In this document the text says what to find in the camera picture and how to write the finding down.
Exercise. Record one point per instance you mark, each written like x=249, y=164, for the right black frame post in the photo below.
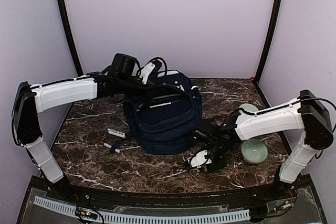
x=268, y=41

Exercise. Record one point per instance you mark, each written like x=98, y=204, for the navy blue student backpack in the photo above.
x=168, y=129

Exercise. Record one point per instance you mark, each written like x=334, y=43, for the blue pen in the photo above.
x=164, y=104

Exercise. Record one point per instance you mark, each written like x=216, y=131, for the far green ceramic bowl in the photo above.
x=248, y=107

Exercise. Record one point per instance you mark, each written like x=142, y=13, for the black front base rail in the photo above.
x=259, y=196

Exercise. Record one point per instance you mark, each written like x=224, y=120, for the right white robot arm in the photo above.
x=306, y=113

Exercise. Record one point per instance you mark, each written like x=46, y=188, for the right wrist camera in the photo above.
x=197, y=160

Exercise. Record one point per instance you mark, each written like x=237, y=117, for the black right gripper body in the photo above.
x=219, y=151

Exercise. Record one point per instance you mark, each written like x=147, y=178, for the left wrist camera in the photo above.
x=151, y=67

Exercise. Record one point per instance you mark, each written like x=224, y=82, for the red cap marker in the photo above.
x=112, y=148

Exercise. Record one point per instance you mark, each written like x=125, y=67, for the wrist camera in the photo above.
x=151, y=67
x=197, y=160

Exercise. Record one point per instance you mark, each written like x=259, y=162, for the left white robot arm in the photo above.
x=31, y=100

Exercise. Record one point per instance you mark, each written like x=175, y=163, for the near green ceramic bowl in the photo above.
x=254, y=151

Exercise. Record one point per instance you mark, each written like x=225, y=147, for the left black frame post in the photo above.
x=69, y=37

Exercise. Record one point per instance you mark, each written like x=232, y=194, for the blue cap marker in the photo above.
x=118, y=133

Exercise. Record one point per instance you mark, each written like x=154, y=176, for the green ceramic bowl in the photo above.
x=248, y=107
x=254, y=151

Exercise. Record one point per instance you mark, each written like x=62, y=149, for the black frame post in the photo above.
x=69, y=37
x=268, y=41

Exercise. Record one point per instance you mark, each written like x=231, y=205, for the white slotted cable duct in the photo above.
x=100, y=216

